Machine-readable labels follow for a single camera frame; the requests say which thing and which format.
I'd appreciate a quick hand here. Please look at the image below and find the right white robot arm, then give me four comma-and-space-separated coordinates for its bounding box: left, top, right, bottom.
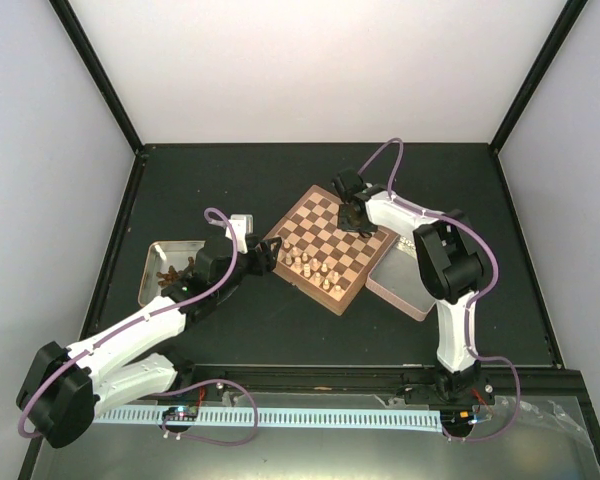
332, 169, 495, 403

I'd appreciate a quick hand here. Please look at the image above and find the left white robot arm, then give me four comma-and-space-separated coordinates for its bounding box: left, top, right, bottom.
16, 234, 282, 448

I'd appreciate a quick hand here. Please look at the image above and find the pile of dark chess pieces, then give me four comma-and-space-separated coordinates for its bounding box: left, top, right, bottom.
156, 256, 195, 288

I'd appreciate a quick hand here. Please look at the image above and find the left control circuit board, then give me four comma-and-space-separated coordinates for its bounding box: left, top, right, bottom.
162, 406, 198, 422

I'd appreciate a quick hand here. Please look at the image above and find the control circuit board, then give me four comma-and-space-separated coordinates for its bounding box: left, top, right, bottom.
440, 410, 492, 425
162, 406, 198, 422

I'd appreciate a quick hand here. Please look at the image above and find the right control circuit board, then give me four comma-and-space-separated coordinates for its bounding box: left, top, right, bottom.
440, 410, 492, 425

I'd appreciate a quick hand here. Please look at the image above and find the wooden chessboard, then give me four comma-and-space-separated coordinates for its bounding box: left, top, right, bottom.
267, 185, 397, 316

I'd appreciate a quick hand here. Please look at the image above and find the pink plastic basket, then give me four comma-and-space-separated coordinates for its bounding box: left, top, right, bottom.
366, 236, 435, 322

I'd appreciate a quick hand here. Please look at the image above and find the yellow plastic tray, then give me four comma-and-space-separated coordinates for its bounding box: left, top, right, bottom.
137, 240, 204, 307

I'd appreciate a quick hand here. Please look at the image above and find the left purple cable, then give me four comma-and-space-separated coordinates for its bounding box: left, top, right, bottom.
17, 207, 241, 440

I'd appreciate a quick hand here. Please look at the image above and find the purple cable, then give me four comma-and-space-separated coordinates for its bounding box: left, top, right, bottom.
17, 207, 241, 440
357, 137, 522, 444

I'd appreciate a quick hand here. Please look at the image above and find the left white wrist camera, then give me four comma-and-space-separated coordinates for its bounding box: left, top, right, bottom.
225, 214, 259, 254

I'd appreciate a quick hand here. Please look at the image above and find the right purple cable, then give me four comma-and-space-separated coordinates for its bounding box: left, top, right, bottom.
357, 137, 522, 444

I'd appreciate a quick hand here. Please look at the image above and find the white slotted cable duct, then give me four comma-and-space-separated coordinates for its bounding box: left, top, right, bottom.
94, 405, 442, 433

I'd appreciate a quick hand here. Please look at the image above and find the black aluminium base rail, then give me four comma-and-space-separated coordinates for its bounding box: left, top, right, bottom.
54, 363, 589, 406

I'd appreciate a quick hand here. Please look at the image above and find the right black frame post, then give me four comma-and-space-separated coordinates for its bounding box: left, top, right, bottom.
489, 0, 588, 154

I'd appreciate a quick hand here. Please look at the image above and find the black frame post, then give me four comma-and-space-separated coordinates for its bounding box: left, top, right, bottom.
489, 0, 588, 154
49, 0, 143, 153

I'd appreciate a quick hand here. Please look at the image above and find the left black frame post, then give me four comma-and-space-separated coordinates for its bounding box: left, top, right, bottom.
49, 0, 143, 153

